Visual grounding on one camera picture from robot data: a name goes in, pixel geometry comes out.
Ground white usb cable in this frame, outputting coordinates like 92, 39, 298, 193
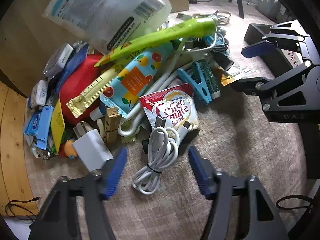
131, 115, 193, 196

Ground black shallow tray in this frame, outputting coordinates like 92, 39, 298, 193
244, 23, 293, 77

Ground metal scissors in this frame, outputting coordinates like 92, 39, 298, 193
192, 10, 231, 25

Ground potted spider plant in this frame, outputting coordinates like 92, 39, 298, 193
247, 0, 287, 22

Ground green snack stick packet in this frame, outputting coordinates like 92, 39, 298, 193
94, 17, 217, 67

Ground teal plastic clothes peg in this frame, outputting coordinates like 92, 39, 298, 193
176, 61, 212, 105

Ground orange toy figure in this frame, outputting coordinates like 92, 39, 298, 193
64, 140, 78, 159

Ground white power adapter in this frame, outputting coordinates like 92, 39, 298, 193
72, 129, 113, 172

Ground coffee mate sachet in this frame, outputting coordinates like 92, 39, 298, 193
139, 83, 199, 142

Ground blue wet wipes pack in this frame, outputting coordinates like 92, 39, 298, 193
24, 112, 41, 137

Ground wooden clothes peg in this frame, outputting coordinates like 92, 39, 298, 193
104, 106, 121, 145

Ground white plastic hanger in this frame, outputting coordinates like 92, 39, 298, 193
118, 18, 217, 137

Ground gold snack bar wrapper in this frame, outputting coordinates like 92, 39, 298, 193
66, 67, 118, 118

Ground fruit print blue pouch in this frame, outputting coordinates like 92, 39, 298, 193
100, 42, 174, 117

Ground white tissue pack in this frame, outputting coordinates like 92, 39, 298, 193
28, 80, 48, 109

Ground red fabric pouch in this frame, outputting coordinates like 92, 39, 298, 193
59, 54, 102, 125

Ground clear printed refill pouch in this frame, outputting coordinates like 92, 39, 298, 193
43, 0, 171, 54

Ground grey tin box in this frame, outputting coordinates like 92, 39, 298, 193
43, 43, 74, 78

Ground dark blue paper box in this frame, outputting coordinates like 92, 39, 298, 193
53, 43, 89, 95

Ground cardboard box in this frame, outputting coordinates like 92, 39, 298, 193
1, 0, 189, 95

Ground black cable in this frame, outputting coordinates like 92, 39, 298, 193
4, 196, 42, 222

